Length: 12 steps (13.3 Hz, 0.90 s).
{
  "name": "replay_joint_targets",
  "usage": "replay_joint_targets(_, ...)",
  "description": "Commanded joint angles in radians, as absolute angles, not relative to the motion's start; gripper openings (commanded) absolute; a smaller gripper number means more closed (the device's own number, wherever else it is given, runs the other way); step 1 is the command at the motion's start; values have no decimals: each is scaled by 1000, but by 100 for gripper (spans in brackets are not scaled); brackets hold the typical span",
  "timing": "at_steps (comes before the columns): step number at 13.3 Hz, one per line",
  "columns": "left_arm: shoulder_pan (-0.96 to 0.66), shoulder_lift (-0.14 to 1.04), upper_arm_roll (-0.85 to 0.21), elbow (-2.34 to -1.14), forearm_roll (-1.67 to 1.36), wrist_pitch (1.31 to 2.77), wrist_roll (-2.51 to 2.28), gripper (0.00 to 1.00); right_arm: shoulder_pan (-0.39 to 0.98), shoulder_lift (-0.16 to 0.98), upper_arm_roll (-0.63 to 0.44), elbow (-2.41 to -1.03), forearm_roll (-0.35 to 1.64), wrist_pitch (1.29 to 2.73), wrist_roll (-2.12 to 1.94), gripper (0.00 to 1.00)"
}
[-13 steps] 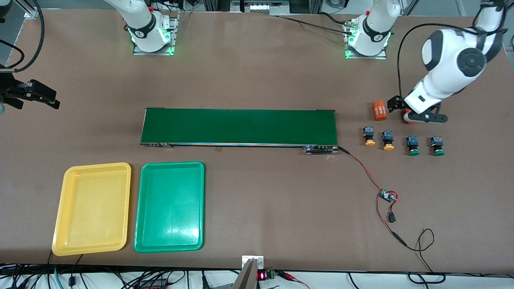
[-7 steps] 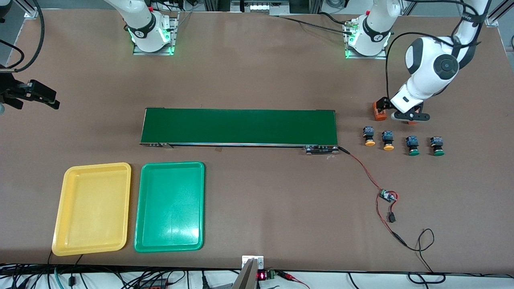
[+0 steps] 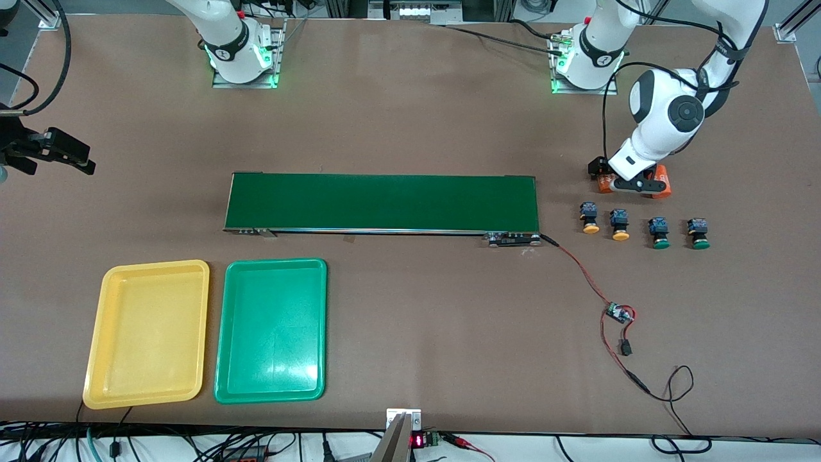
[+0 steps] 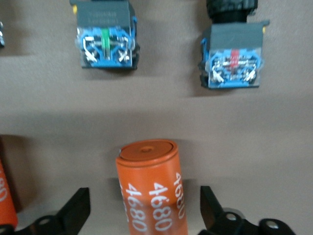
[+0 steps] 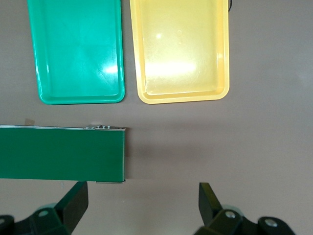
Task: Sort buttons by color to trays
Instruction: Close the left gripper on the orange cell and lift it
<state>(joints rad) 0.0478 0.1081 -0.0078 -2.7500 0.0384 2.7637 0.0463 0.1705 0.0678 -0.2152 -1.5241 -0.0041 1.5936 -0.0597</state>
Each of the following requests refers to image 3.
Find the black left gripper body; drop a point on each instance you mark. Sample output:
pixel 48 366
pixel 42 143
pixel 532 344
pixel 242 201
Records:
pixel 598 167

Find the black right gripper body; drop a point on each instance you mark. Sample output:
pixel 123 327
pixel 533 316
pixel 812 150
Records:
pixel 14 142

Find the orange cylindrical battery cell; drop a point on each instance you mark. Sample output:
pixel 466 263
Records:
pixel 604 185
pixel 662 172

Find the yellow mushroom push button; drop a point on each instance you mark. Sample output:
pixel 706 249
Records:
pixel 589 215
pixel 619 223

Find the green mushroom push button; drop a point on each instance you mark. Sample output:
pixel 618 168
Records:
pixel 659 231
pixel 698 231

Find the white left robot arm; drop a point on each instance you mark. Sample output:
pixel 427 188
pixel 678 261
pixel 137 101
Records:
pixel 660 128

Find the small green circuit board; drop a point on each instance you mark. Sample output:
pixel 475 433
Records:
pixel 619 312

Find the yellow plastic tray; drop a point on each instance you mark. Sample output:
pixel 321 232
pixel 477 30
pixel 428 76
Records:
pixel 147 333

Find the small black connector plug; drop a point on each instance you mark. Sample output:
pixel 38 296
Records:
pixel 625 348

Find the green conveyor belt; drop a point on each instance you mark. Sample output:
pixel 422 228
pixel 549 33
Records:
pixel 385 202

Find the white box with lights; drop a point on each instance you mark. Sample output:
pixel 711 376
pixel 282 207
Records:
pixel 417 11

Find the green plastic tray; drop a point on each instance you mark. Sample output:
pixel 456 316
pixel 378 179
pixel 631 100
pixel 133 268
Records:
pixel 272 333

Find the red alligator clip lead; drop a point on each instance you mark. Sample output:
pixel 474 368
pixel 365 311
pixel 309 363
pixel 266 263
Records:
pixel 458 441

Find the red digit display module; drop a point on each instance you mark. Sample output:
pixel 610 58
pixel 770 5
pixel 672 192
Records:
pixel 418 441

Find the orange box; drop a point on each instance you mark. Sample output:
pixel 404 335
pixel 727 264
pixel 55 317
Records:
pixel 244 458

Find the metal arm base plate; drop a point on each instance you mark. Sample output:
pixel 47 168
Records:
pixel 609 92
pixel 279 58

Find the aluminium frame profile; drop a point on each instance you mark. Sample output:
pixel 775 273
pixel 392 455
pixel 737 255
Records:
pixel 792 25
pixel 48 16

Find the silver metal bracket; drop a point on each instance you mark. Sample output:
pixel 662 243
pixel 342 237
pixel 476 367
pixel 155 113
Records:
pixel 392 416

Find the grey camera support bar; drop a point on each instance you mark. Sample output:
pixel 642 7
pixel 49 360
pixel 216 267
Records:
pixel 394 446

